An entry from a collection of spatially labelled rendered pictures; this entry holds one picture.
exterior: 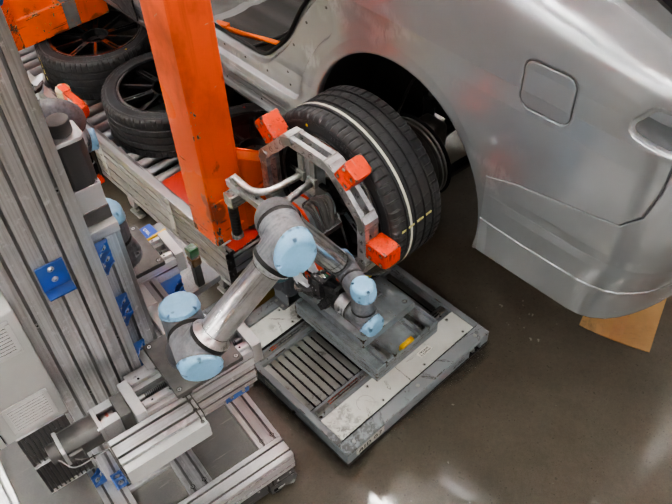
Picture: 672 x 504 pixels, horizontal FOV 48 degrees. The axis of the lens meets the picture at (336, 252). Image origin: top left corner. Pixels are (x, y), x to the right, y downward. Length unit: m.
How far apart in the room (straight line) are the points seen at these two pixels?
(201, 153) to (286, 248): 0.94
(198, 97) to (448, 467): 1.63
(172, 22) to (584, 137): 1.24
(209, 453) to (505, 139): 1.50
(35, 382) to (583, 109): 1.62
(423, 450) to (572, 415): 0.62
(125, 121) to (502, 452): 2.28
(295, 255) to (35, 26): 2.89
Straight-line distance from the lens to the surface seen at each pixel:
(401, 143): 2.45
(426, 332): 3.13
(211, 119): 2.64
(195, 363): 2.01
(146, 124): 3.74
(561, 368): 3.30
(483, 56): 2.19
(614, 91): 1.99
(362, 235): 2.43
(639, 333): 3.50
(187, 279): 3.00
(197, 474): 2.77
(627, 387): 3.32
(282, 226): 1.86
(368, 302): 2.17
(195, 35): 2.47
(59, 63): 4.33
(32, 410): 2.30
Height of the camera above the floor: 2.64
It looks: 47 degrees down
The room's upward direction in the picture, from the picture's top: 3 degrees counter-clockwise
